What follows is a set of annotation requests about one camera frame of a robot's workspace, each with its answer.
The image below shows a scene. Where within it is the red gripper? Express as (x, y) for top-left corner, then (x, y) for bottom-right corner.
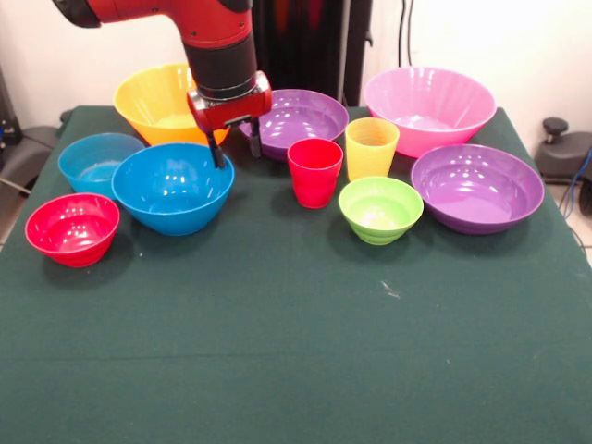
(186, 69), (274, 170)

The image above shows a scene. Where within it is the blue bowl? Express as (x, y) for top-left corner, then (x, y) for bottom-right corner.
(111, 142), (236, 238)

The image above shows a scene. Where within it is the small red bowl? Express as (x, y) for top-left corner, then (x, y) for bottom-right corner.
(24, 192), (121, 269)

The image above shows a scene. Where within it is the purple bowl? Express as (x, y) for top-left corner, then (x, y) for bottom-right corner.
(410, 143), (546, 236)
(238, 88), (351, 163)

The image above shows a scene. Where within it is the red cup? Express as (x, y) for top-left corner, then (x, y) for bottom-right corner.
(286, 138), (345, 210)

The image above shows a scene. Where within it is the large yellow bowl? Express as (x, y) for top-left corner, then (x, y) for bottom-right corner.
(113, 63), (232, 147)

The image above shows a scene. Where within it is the yellow cup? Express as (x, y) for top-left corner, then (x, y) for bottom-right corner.
(344, 117), (401, 183)

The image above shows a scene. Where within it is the translucent teal bowl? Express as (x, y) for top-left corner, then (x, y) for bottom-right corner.
(57, 132), (147, 202)

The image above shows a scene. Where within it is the small green bowl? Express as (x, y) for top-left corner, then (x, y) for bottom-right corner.
(338, 176), (425, 246)

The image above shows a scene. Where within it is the large pink bowl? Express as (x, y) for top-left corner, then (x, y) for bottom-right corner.
(363, 66), (499, 159)

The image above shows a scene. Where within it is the dark green tablecloth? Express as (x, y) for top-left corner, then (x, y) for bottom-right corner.
(0, 105), (592, 444)

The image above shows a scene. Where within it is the black equipment box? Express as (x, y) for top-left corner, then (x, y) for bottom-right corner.
(0, 64), (22, 149)

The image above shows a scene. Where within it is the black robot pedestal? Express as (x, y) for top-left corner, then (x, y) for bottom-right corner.
(252, 0), (375, 108)

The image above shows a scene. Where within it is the grey pedestal leg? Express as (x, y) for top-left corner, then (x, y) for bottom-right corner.
(536, 131), (592, 186)
(0, 125), (59, 195)

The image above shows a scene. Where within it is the blue cable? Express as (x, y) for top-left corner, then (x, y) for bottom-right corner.
(561, 147), (592, 221)

